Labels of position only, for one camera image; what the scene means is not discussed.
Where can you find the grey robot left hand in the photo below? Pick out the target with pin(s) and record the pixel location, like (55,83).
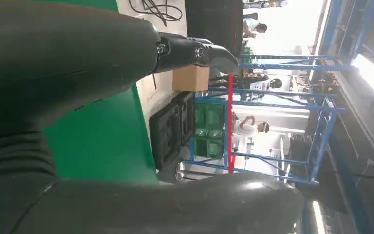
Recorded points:
(61,58)

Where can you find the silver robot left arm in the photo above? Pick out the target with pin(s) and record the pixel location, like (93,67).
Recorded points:
(12,161)

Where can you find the thin black rod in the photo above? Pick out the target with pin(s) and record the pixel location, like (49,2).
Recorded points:
(154,82)

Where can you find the green table mat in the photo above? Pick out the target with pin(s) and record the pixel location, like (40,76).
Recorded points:
(103,145)

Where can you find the white table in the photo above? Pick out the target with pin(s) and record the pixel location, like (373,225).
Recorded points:
(156,97)

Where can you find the cardboard box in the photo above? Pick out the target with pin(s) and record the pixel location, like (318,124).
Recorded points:
(190,79)

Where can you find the black foam case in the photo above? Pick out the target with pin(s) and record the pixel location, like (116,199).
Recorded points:
(167,135)

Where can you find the black flat panel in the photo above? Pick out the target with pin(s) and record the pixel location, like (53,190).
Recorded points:
(212,22)

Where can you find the green plastic crate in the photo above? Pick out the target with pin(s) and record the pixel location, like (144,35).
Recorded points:
(211,148)
(212,118)

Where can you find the chrome metal pole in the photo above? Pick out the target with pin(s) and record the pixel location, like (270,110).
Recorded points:
(182,175)

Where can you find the person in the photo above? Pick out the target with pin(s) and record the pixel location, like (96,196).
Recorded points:
(251,27)
(246,127)

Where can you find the blue metal rack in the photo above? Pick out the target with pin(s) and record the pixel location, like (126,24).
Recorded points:
(287,67)

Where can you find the red metal post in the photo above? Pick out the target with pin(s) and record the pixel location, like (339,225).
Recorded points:
(230,129)

